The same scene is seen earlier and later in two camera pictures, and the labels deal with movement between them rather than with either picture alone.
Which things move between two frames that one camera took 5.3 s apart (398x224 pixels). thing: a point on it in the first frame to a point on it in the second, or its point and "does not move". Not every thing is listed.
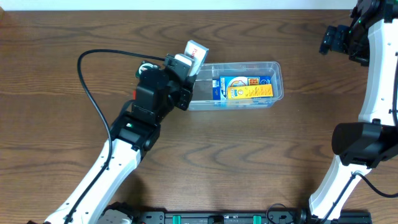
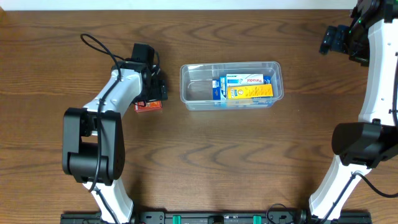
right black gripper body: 333,38 does not move
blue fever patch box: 220,86 does not move
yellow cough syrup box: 250,91 does not move
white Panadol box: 199,53 to 239,79
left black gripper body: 184,97 to 155,94
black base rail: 248,217 does not move
